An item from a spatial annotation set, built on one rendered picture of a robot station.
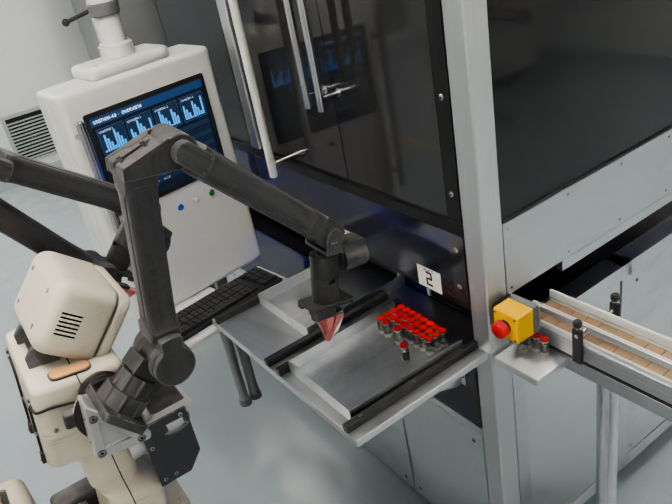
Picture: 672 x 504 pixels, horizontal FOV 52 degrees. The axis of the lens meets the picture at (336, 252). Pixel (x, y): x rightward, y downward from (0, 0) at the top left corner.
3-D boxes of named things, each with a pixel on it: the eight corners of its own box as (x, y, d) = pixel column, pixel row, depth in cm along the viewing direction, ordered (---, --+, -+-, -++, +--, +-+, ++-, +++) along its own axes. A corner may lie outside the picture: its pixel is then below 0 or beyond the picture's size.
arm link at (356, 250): (302, 217, 140) (327, 231, 134) (347, 204, 146) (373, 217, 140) (303, 269, 145) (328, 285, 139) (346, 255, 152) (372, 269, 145)
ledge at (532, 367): (533, 335, 171) (533, 329, 170) (577, 357, 161) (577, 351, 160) (494, 362, 165) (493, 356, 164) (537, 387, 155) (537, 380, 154)
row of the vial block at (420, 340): (390, 324, 182) (387, 310, 180) (436, 353, 168) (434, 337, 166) (383, 328, 181) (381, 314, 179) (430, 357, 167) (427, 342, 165)
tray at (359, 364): (394, 311, 187) (393, 300, 186) (463, 351, 168) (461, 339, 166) (290, 371, 172) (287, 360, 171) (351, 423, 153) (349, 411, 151)
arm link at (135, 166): (91, 134, 108) (116, 150, 101) (171, 118, 115) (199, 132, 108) (135, 367, 129) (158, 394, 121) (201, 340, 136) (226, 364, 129)
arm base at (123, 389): (83, 388, 125) (103, 421, 116) (108, 350, 125) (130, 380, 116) (122, 403, 130) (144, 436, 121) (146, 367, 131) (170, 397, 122)
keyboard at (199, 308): (257, 269, 237) (256, 263, 236) (283, 280, 227) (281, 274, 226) (158, 328, 215) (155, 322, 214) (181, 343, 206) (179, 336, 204)
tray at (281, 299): (351, 256, 218) (349, 246, 217) (405, 284, 198) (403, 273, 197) (260, 303, 203) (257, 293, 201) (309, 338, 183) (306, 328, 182)
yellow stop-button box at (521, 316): (515, 318, 162) (513, 293, 159) (540, 330, 157) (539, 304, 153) (493, 333, 159) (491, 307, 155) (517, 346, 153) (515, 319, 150)
